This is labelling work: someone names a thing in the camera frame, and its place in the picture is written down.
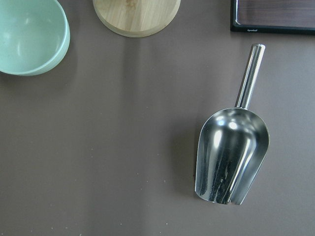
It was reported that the steel ice scoop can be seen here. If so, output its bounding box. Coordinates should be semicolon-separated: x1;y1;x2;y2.
195;44;270;205

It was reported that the wooden cup tree stand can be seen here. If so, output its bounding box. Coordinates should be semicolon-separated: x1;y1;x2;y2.
93;0;181;37

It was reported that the green ceramic bowl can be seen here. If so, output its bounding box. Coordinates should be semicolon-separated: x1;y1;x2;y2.
0;0;70;76

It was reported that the dark wooden glass tray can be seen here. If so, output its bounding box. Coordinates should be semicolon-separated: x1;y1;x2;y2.
230;0;315;35

